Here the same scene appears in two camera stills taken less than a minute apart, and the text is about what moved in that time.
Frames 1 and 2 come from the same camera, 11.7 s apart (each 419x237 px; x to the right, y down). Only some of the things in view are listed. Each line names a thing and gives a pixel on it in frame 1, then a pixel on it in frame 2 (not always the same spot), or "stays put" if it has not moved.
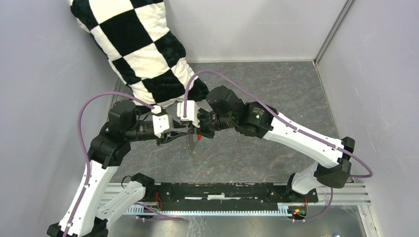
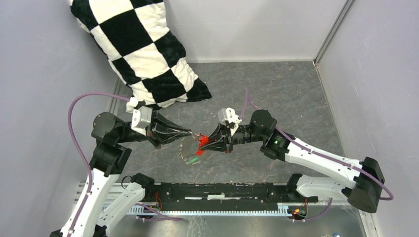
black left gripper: [167, 137] stays put
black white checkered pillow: [147, 57] stays put
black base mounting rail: [228, 196] stays put
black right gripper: [201, 129] to [216, 139]
